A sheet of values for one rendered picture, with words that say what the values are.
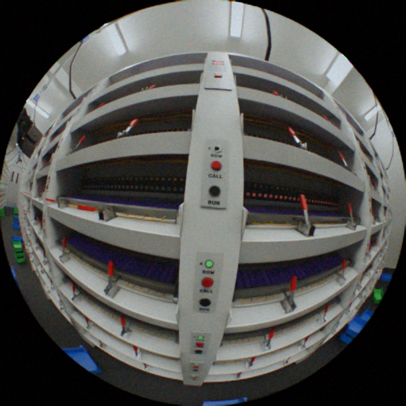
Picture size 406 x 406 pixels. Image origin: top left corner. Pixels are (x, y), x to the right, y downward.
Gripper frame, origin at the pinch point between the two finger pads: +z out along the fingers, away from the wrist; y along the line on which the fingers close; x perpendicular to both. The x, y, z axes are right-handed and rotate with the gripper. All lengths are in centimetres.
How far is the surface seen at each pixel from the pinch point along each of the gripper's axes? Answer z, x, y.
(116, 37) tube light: -56, 169, -81
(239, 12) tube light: -65, 168, 57
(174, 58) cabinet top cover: 5, 69, 13
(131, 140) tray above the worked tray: 15.6, 9.1, 16.9
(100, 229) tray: 19.9, -10.0, 12.3
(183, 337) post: 24, -32, 31
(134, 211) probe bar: 23.2, -4.6, 18.1
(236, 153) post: 16.1, 5.6, 38.6
